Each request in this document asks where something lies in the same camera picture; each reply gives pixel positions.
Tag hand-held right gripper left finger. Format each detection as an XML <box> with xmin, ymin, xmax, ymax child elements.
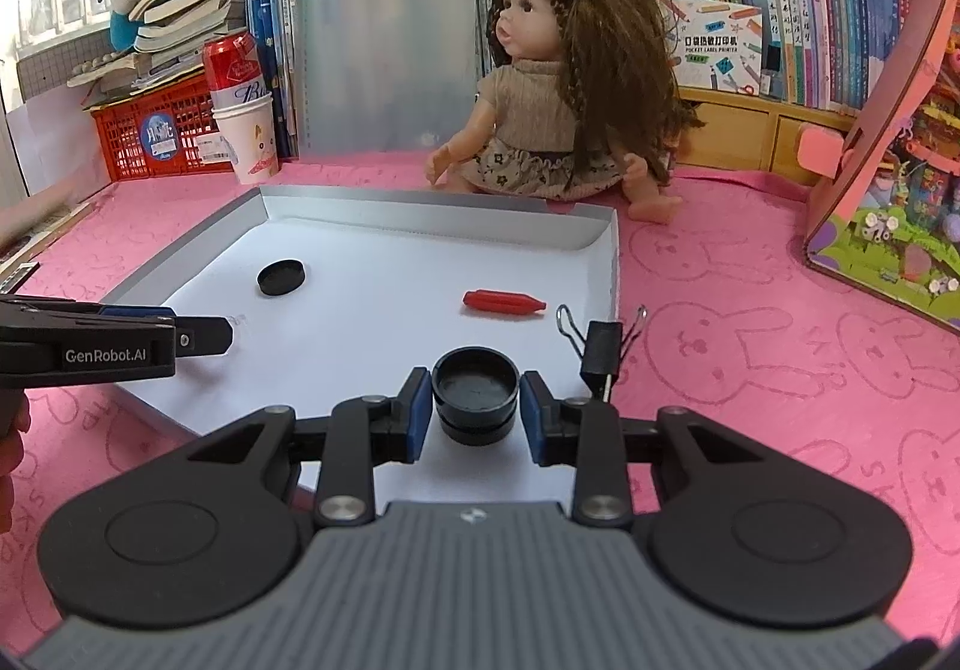
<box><xmin>187</xmin><ymin>367</ymin><xmax>432</xmax><ymax>528</ymax></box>

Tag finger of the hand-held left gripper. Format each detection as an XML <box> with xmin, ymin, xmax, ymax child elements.
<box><xmin>0</xmin><ymin>297</ymin><xmax>178</xmax><ymax>330</ymax></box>
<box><xmin>174</xmin><ymin>315</ymin><xmax>235</xmax><ymax>357</ymax></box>

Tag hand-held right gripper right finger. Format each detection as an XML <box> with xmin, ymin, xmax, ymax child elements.
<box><xmin>520</xmin><ymin>372</ymin><xmax>766</xmax><ymax>528</ymax></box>

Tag black round cap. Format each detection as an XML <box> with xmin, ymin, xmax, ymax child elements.
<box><xmin>431</xmin><ymin>347</ymin><xmax>521</xmax><ymax>425</ymax></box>
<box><xmin>437</xmin><ymin>411</ymin><xmax>517</xmax><ymax>447</ymax></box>

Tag wide black lid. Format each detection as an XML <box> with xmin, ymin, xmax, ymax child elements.
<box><xmin>256</xmin><ymin>259</ymin><xmax>307</xmax><ymax>297</ymax></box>

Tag red plastic crayon piece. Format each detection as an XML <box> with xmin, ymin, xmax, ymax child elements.
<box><xmin>462</xmin><ymin>289</ymin><xmax>550</xmax><ymax>316</ymax></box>

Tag grey cardboard box tray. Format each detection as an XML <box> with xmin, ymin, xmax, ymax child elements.
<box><xmin>97</xmin><ymin>184</ymin><xmax>622</xmax><ymax>491</ymax></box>

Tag person's left hand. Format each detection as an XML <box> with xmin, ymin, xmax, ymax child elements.
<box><xmin>0</xmin><ymin>391</ymin><xmax>32</xmax><ymax>532</ymax></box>

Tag black binder clip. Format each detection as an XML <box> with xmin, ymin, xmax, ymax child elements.
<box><xmin>556</xmin><ymin>304</ymin><xmax>650</xmax><ymax>401</ymax></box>

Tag black flat device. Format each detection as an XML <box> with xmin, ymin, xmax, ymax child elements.
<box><xmin>0</xmin><ymin>261</ymin><xmax>42</xmax><ymax>296</ymax></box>

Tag red plastic basket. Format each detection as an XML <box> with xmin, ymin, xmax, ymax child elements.
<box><xmin>90</xmin><ymin>70</ymin><xmax>233</xmax><ymax>185</ymax></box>

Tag white paper cup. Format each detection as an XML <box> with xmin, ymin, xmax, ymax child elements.
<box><xmin>212</xmin><ymin>92</ymin><xmax>281</xmax><ymax>186</ymax></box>

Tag pink rabbit print blanket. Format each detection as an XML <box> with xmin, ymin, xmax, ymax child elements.
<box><xmin>0</xmin><ymin>155</ymin><xmax>960</xmax><ymax>656</ymax></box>

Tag red soda can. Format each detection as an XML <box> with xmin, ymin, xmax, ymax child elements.
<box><xmin>202</xmin><ymin>31</ymin><xmax>263</xmax><ymax>112</ymax></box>

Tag blue plush toy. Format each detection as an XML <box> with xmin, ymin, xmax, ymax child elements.
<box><xmin>97</xmin><ymin>0</ymin><xmax>162</xmax><ymax>52</ymax></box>

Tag pile of worn books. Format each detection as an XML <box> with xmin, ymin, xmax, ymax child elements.
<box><xmin>67</xmin><ymin>0</ymin><xmax>297</xmax><ymax>93</ymax></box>

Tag brown haired doll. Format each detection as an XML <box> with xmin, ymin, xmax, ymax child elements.
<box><xmin>425</xmin><ymin>0</ymin><xmax>687</xmax><ymax>225</ymax></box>

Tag upright blue books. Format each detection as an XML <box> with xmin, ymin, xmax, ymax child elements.
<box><xmin>244</xmin><ymin>0</ymin><xmax>301</xmax><ymax>161</ymax></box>

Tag clear plastic folder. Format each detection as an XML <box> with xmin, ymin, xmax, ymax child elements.
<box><xmin>295</xmin><ymin>0</ymin><xmax>481</xmax><ymax>159</ymax></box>

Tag wooden drawer organiser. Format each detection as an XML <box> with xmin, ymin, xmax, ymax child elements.
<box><xmin>671</xmin><ymin>80</ymin><xmax>863</xmax><ymax>187</ymax></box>

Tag pink cardboard toy house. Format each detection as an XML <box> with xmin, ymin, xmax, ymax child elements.
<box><xmin>796</xmin><ymin>0</ymin><xmax>960</xmax><ymax>333</ymax></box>

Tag white label printer box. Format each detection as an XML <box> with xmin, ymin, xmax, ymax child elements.
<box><xmin>660</xmin><ymin>0</ymin><xmax>764</xmax><ymax>97</ymax></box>

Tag row of shelf books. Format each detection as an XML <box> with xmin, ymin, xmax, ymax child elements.
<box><xmin>480</xmin><ymin>0</ymin><xmax>931</xmax><ymax>116</ymax></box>

